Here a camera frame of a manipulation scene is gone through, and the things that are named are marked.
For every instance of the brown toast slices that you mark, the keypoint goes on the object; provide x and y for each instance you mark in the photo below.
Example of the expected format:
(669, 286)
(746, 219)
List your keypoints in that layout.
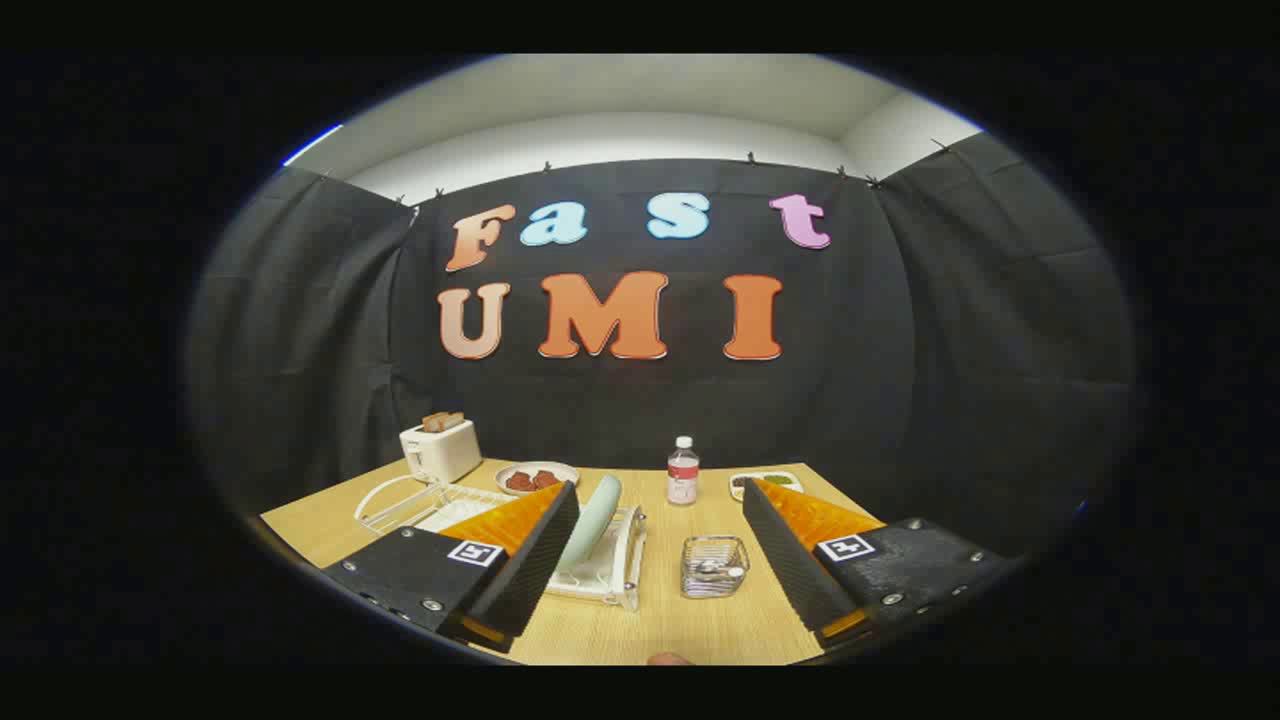
(443, 421)

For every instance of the red food piece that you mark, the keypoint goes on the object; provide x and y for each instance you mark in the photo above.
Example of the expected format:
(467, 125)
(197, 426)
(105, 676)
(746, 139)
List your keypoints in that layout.
(546, 479)
(519, 482)

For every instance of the white plate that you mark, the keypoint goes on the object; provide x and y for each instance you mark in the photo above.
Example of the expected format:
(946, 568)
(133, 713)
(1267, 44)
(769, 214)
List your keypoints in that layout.
(545, 467)

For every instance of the row of backdrop clips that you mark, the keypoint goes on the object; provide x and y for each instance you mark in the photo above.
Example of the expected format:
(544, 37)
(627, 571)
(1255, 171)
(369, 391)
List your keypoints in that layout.
(750, 157)

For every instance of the black backdrop cloth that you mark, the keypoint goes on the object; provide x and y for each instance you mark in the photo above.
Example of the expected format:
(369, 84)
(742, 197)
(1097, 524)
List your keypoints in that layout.
(620, 400)

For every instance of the white divided dish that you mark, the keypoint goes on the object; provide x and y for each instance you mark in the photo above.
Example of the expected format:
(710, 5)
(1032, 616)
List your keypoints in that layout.
(740, 480)

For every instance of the clear plastic bottle red label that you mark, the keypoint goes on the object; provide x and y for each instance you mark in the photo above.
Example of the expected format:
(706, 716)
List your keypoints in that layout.
(683, 480)

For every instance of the white toaster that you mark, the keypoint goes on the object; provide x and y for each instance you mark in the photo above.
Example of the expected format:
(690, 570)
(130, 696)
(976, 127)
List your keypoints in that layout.
(445, 455)

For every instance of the pale green plate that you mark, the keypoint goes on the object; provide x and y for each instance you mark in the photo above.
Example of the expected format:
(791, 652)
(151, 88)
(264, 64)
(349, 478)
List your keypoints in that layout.
(595, 520)

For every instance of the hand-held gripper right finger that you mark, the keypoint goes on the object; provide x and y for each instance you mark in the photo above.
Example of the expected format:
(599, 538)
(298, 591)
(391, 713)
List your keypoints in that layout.
(790, 565)

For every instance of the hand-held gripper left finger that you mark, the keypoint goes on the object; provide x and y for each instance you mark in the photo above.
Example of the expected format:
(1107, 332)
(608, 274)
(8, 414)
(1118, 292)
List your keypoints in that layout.
(530, 570)

